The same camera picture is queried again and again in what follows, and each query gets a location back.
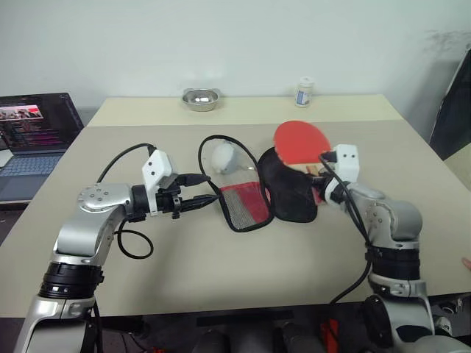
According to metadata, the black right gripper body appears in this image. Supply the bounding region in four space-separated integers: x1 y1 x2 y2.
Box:
318 165 336 189

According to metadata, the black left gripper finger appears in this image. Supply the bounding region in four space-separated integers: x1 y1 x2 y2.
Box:
180 194 222 213
178 173 212 186

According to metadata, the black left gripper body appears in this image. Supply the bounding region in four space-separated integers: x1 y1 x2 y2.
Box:
155 174 185 221

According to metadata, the black mesh paddle case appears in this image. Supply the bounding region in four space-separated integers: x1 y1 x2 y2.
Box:
198 135 319 233

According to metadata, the red table tennis paddle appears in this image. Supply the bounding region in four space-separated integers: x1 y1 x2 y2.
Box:
272 120 333 178

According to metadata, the white table tennis ball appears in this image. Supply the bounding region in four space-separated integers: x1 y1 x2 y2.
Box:
209 143 236 174

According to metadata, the stainless steel bowl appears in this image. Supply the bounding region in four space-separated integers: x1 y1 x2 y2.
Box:
180 88 222 113

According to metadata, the small white plastic bottle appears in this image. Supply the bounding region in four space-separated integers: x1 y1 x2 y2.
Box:
294 76 316 109

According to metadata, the black table crossbar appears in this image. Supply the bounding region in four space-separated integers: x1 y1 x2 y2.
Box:
196 310 295 327

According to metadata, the black upright panel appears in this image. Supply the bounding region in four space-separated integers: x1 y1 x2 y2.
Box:
428 46 471 162

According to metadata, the grey rounded shape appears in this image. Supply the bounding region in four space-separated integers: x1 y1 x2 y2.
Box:
191 326 274 353

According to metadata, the open laptop computer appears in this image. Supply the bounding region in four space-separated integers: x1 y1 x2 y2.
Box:
0 92 85 204

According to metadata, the red object under table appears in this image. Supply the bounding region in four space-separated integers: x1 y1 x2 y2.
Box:
319 318 340 349

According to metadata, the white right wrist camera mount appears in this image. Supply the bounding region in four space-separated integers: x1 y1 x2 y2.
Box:
322 143 360 204

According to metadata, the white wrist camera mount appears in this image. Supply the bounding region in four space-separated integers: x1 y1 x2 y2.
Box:
141 149 174 217
322 143 360 204

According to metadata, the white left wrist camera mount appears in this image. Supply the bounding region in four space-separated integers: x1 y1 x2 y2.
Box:
141 149 174 217

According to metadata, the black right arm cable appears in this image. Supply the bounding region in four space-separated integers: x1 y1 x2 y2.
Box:
318 149 373 306

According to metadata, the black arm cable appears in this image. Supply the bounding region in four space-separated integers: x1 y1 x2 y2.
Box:
96 143 155 260
318 149 373 306

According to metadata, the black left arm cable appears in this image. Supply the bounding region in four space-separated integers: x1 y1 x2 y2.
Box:
96 143 155 260

